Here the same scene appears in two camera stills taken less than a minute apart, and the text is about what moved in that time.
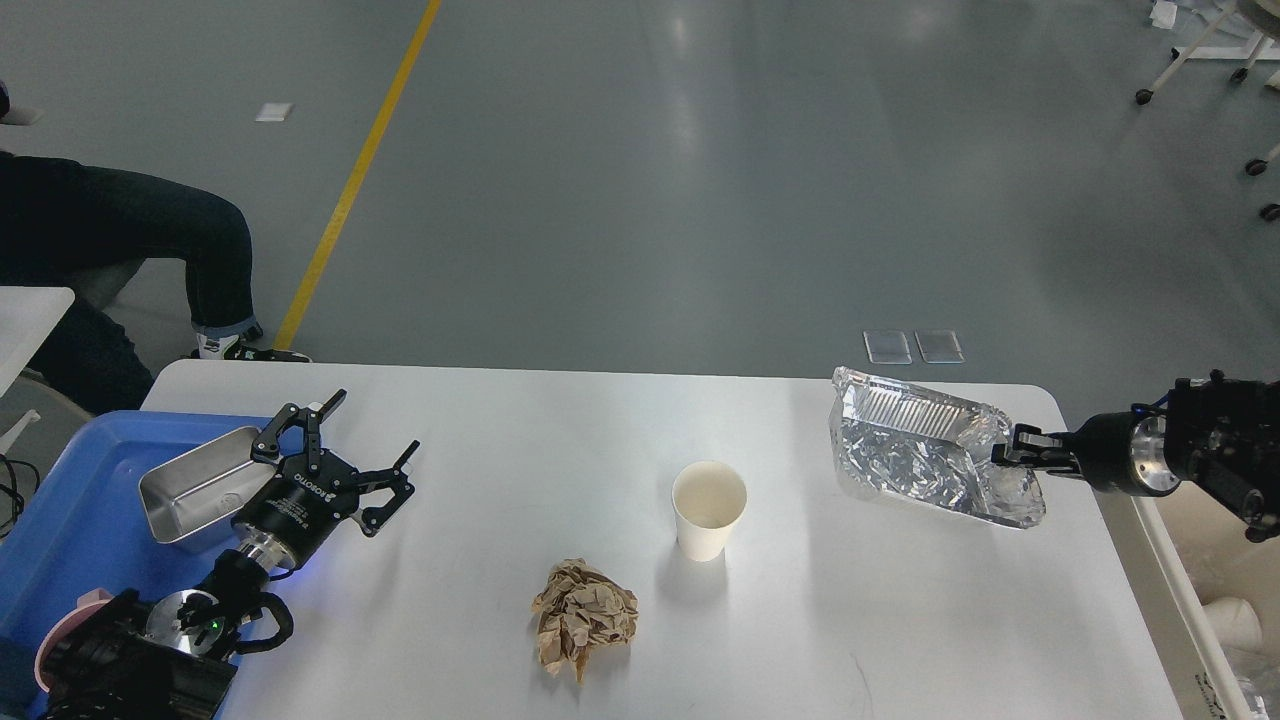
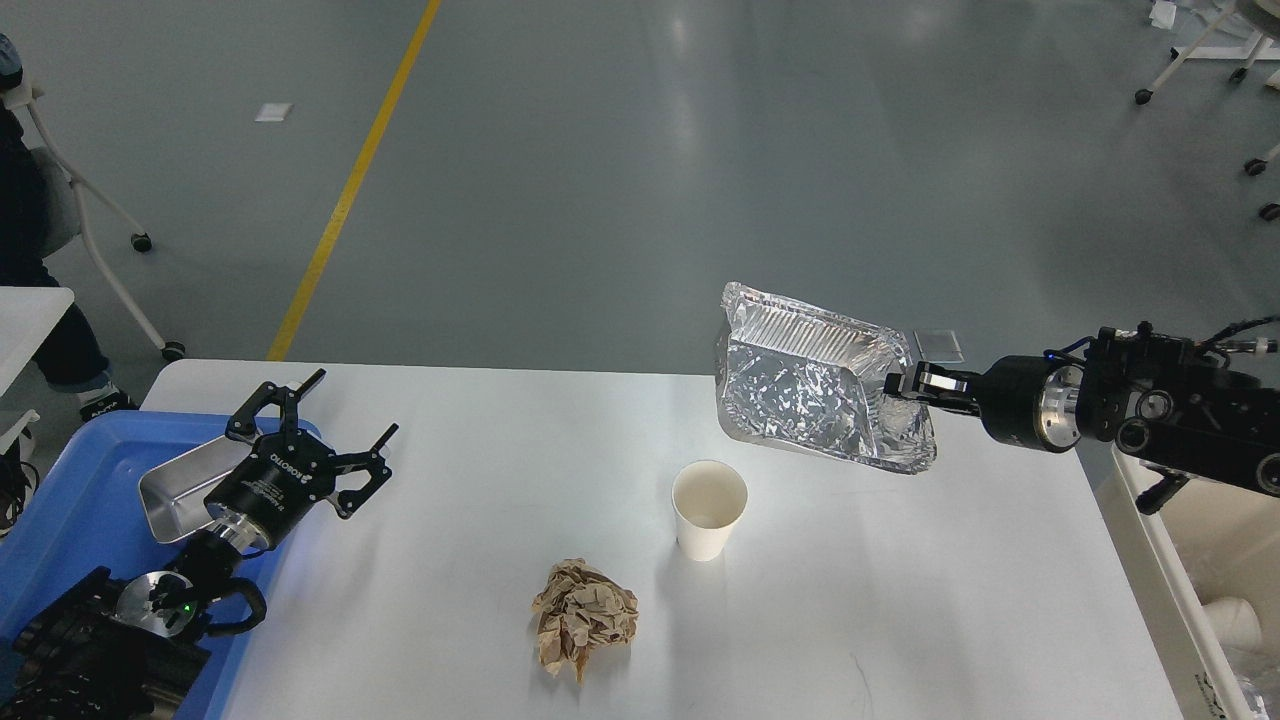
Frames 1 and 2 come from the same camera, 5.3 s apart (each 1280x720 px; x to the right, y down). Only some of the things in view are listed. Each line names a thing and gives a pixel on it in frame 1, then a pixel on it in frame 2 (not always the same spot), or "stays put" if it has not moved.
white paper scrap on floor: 274,111 stays put
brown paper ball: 579,608 stays put
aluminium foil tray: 896,438 to 814,383
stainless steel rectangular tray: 203,485 stays put
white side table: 27,313 stays put
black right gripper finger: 1031,436 to 933,380
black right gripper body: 1124,452 to 1031,401
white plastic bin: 1183,552 stays put
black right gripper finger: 1060,461 to 894,384
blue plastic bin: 81,526 stays put
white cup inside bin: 1235,622 stays put
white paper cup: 708,498 stays put
